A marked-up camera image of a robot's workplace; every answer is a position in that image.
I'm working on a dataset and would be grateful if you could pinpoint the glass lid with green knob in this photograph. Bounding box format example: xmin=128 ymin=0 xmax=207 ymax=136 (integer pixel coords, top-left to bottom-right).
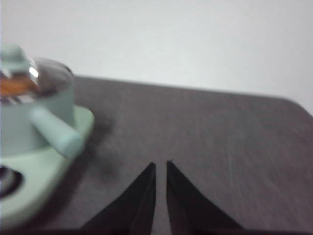
xmin=0 ymin=45 xmax=74 ymax=98

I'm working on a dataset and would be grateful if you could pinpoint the mint green breakfast maker base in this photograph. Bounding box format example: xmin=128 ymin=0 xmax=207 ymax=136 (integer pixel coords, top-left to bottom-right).
xmin=0 ymin=105 xmax=95 ymax=231

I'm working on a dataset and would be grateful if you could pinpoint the mint green pot with handle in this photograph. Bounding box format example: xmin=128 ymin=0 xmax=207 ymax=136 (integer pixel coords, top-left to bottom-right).
xmin=0 ymin=58 xmax=85 ymax=160

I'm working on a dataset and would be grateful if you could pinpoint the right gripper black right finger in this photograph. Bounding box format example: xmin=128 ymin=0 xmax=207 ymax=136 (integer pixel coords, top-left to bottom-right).
xmin=166 ymin=160 xmax=243 ymax=235

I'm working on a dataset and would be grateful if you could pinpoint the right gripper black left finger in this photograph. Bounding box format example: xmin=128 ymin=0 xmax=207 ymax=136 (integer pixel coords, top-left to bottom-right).
xmin=80 ymin=162 xmax=157 ymax=235

